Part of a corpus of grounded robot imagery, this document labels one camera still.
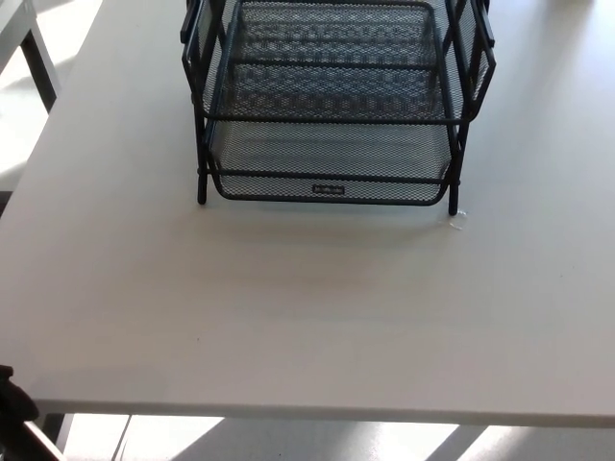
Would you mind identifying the black mesh drawer tray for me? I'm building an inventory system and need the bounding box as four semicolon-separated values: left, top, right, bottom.
201;0;466;126

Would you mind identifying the grey desk leg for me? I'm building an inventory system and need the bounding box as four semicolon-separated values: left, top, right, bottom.
39;413;74;453

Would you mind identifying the black metal tray rack frame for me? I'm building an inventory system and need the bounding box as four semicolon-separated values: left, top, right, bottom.
179;0;497;217

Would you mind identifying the clear tape piece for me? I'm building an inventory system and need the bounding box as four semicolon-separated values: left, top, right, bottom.
443;208;469;232

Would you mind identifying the black mesh tray with label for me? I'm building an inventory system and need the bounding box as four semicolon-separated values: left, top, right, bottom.
205;116;457;207

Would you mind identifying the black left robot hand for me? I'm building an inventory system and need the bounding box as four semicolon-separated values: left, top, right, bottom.
0;365;40;436

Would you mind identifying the white side table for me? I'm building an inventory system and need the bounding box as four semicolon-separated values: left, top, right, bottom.
0;0;63;114

